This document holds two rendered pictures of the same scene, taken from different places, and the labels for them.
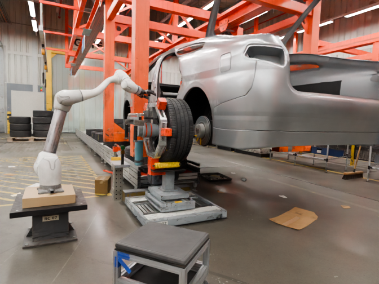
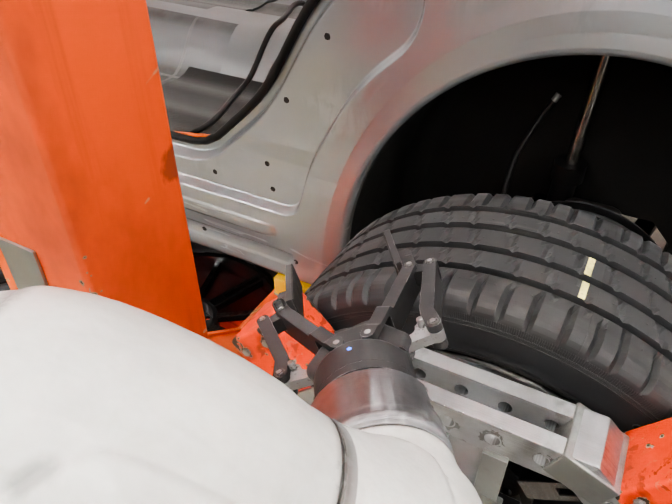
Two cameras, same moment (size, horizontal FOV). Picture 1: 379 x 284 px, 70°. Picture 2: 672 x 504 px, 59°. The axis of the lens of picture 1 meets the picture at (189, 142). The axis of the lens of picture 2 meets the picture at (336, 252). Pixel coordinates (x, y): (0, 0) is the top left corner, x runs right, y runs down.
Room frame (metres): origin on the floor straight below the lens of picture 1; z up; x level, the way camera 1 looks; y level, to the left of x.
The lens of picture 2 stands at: (2.49, 0.69, 1.57)
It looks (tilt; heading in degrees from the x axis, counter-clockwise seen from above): 38 degrees down; 325
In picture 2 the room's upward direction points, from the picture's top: straight up
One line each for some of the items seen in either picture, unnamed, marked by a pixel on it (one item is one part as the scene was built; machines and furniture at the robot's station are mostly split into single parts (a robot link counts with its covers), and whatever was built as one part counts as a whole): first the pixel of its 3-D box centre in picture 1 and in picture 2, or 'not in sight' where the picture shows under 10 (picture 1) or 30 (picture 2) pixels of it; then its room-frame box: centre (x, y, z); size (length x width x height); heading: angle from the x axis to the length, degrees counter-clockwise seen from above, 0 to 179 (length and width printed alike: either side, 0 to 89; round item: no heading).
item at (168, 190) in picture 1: (168, 180); not in sight; (2.79, 0.21, 0.32); 0.40 x 0.30 x 0.28; 27
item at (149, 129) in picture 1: (146, 130); not in sight; (2.68, 0.43, 0.85); 0.21 x 0.14 x 0.14; 117
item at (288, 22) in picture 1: (268, 30); not in sight; (5.23, -1.42, 2.67); 1.77 x 0.10 x 0.12; 27
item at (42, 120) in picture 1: (31, 125); not in sight; (9.62, 5.63, 0.55); 1.40 x 0.80 x 1.09; 116
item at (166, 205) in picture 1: (168, 199); not in sight; (2.76, 0.20, 0.13); 0.50 x 0.36 x 0.10; 27
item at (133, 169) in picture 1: (118, 160); not in sight; (4.27, 1.13, 0.28); 2.47 x 0.09 x 0.22; 27
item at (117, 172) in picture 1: (117, 181); not in sight; (3.13, 0.83, 0.21); 0.10 x 0.10 x 0.42; 27
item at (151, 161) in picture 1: (156, 165); not in sight; (2.73, 0.33, 0.48); 0.16 x 0.12 x 0.17; 117
